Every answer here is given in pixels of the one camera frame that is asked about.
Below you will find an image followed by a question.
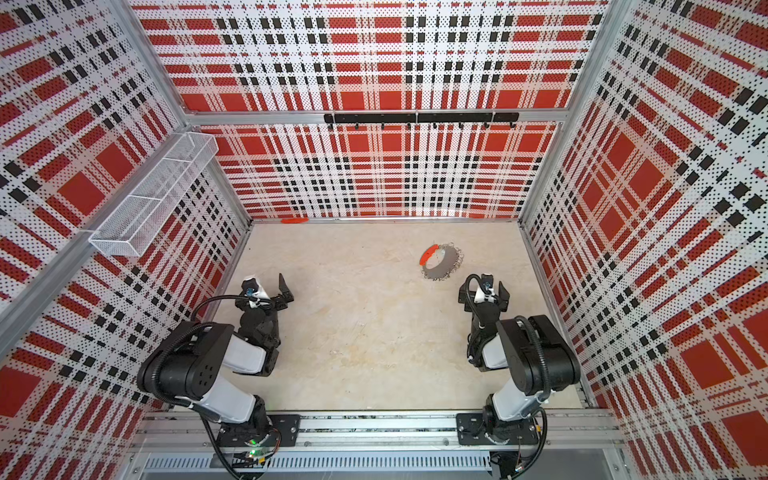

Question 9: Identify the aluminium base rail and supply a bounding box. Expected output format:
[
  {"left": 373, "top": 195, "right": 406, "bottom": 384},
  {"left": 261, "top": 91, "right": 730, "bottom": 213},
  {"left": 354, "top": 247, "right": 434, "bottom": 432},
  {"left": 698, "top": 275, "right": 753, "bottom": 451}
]
[{"left": 128, "top": 410, "right": 631, "bottom": 480}]

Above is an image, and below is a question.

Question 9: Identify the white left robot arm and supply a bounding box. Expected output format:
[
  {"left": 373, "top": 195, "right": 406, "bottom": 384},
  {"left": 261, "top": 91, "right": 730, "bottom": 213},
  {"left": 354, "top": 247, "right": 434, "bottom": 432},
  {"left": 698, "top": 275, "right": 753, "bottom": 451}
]
[{"left": 137, "top": 275, "right": 294, "bottom": 447}]

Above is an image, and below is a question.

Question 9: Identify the metal keyring gauge red handle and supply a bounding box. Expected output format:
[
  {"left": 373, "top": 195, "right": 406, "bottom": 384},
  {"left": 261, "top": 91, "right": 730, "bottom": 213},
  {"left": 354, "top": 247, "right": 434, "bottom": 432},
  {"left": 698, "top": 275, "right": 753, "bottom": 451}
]
[{"left": 419, "top": 244, "right": 463, "bottom": 281}]

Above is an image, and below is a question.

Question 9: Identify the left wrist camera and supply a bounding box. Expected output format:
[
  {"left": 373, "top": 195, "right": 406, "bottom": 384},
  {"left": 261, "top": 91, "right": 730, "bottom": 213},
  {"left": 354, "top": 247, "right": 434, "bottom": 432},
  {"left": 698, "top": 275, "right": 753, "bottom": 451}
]
[{"left": 241, "top": 276, "right": 269, "bottom": 301}]

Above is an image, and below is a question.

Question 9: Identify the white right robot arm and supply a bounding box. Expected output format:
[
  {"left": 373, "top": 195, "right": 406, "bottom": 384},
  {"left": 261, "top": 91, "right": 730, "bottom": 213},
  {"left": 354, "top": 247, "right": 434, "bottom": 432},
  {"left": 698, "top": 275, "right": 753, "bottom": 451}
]
[{"left": 456, "top": 274, "right": 581, "bottom": 446}]

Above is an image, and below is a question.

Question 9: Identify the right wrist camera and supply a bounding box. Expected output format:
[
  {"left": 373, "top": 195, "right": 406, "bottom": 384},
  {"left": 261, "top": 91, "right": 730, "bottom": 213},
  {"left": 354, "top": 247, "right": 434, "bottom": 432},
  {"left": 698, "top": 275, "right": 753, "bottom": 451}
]
[{"left": 474, "top": 274, "right": 496, "bottom": 304}]

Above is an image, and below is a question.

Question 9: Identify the white wire mesh basket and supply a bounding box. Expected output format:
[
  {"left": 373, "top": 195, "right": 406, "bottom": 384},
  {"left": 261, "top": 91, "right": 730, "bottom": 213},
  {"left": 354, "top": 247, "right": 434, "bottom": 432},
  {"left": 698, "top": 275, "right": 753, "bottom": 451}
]
[{"left": 89, "top": 132, "right": 218, "bottom": 257}]

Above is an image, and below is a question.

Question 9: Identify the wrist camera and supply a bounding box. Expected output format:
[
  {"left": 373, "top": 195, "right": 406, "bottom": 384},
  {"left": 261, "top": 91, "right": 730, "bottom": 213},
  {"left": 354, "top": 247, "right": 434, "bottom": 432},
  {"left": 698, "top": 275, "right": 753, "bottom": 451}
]
[
  {"left": 474, "top": 274, "right": 496, "bottom": 304},
  {"left": 241, "top": 276, "right": 269, "bottom": 301}
]

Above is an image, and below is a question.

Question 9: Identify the black hook rail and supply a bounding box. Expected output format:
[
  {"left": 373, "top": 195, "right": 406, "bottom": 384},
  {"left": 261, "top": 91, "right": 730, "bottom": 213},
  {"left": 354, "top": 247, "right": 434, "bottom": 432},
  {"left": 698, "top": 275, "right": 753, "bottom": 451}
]
[{"left": 323, "top": 112, "right": 520, "bottom": 127}]

